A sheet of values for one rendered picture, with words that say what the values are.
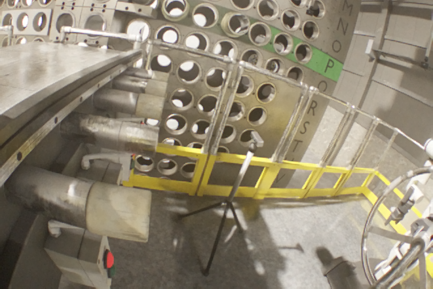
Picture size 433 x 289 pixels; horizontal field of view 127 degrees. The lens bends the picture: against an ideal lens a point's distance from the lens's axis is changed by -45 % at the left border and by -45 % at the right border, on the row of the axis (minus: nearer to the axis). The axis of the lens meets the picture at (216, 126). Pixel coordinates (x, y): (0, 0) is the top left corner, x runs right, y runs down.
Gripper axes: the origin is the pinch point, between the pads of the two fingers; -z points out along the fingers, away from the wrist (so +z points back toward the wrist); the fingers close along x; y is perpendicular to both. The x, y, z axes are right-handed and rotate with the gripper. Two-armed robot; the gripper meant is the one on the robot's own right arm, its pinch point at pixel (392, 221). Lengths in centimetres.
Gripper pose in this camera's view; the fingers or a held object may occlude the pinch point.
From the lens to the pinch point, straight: 138.7
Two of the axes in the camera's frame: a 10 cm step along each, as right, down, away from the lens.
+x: -9.8, -1.6, 1.1
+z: 1.0, -8.9, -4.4
